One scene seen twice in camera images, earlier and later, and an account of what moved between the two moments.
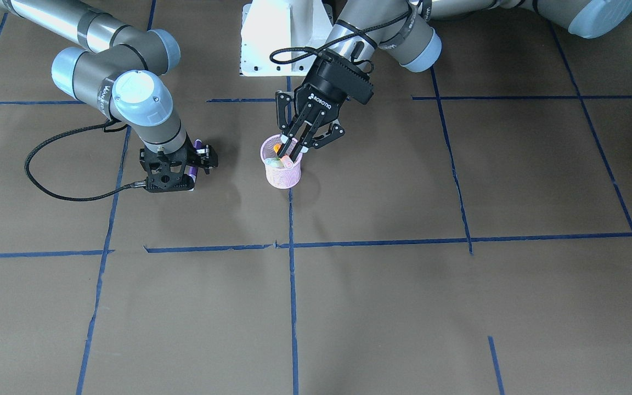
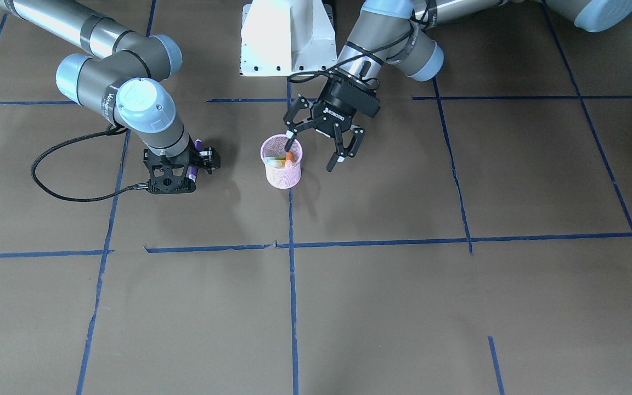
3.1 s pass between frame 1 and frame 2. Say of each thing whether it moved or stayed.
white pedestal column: stayed
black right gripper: moved
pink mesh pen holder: stayed
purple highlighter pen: stayed
